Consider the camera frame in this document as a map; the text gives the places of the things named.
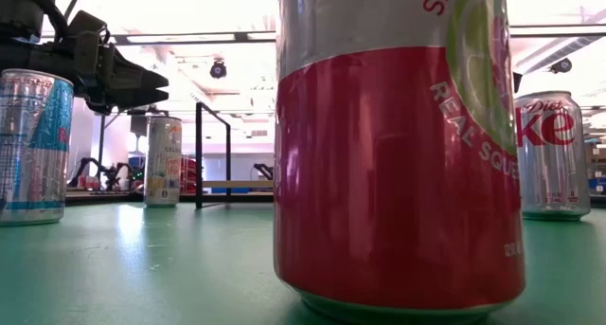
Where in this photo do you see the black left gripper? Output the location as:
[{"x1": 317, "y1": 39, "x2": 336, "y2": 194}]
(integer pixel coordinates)
[{"x1": 62, "y1": 29, "x2": 170, "y2": 115}]

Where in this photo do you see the wooden shelf with black frame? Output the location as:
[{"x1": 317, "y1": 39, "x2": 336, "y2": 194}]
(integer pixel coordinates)
[{"x1": 195, "y1": 101, "x2": 276, "y2": 210}]

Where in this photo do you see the black background workbench frame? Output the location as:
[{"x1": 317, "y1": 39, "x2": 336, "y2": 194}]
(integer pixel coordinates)
[{"x1": 97, "y1": 107, "x2": 149, "y2": 193}]

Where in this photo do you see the shelving with cardboard boxes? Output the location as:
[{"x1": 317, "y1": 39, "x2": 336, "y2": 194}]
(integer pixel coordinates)
[{"x1": 584, "y1": 135, "x2": 606, "y2": 194}]

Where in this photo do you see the white Celsius can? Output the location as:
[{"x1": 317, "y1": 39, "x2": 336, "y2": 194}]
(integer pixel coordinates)
[{"x1": 143, "y1": 116, "x2": 184, "y2": 208}]

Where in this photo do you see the black ceiling dome camera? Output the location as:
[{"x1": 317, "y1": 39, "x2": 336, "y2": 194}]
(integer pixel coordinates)
[
  {"x1": 209, "y1": 59, "x2": 228, "y2": 81},
  {"x1": 548, "y1": 57, "x2": 574, "y2": 75}
]

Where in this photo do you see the silver Diet Coke can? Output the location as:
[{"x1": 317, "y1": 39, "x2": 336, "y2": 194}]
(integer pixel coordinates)
[{"x1": 514, "y1": 90, "x2": 592, "y2": 223}]

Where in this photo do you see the red white Spindrift can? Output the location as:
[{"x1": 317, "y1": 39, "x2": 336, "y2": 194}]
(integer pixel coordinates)
[{"x1": 273, "y1": 0, "x2": 527, "y2": 325}]

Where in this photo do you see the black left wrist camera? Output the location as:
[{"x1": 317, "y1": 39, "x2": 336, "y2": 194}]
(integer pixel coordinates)
[{"x1": 65, "y1": 9, "x2": 109, "y2": 41}]

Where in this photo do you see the green table mat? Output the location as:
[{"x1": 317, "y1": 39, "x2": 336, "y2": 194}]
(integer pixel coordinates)
[{"x1": 0, "y1": 199, "x2": 606, "y2": 325}]

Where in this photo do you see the red storage bin rack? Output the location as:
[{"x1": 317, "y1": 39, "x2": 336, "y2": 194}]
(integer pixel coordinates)
[{"x1": 179, "y1": 154, "x2": 198, "y2": 195}]

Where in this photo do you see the blue silver Red Bull can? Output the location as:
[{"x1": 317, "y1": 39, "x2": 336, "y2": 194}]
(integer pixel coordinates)
[{"x1": 0, "y1": 68, "x2": 75, "y2": 227}]

